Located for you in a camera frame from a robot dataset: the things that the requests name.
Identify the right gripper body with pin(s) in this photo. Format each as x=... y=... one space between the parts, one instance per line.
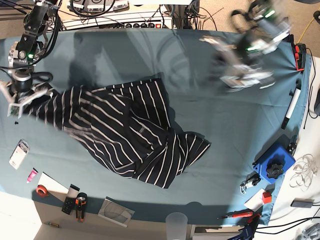
x=19 y=92

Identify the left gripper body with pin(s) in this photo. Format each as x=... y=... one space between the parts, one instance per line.
x=238 y=74

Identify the navy white striped t-shirt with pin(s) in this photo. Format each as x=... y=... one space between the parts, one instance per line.
x=124 y=127

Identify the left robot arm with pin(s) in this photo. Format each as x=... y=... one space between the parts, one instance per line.
x=262 y=28

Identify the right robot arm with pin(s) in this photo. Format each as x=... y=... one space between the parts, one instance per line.
x=41 y=27

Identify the white black marker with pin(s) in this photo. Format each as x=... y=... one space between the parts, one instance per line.
x=294 y=99

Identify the plastic blister pack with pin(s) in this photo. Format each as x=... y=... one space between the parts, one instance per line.
x=20 y=152

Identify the orange black clamp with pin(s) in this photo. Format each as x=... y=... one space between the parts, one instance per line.
x=300 y=52

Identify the power strip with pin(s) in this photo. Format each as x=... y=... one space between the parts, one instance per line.
x=151 y=25

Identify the pink tube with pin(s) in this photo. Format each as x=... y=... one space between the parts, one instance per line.
x=32 y=174

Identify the blue box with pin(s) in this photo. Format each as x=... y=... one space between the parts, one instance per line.
x=277 y=153

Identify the orange tape roll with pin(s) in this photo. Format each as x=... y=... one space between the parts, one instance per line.
x=42 y=191

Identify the white paper sheet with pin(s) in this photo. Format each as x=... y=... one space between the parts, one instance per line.
x=51 y=185

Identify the black star knob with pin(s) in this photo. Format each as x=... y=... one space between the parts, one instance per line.
x=274 y=170

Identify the metal carabiner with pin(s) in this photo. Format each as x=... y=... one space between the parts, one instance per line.
x=249 y=183

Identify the black remote control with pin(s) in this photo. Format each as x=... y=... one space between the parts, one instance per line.
x=70 y=199

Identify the orange black pliers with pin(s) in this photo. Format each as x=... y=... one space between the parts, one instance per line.
x=80 y=206

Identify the teal table cloth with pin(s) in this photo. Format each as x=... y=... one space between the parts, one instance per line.
x=240 y=126

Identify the red cube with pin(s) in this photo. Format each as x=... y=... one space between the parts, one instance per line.
x=266 y=197

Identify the white card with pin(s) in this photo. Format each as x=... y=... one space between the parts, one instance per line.
x=256 y=201

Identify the grey adapter box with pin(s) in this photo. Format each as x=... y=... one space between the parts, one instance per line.
x=302 y=203

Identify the red screwdriver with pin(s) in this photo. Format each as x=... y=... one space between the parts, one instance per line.
x=245 y=214

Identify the blue clamp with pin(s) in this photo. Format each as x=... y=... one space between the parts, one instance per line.
x=248 y=232

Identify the frosted plastic cup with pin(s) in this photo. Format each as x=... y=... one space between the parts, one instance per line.
x=176 y=226

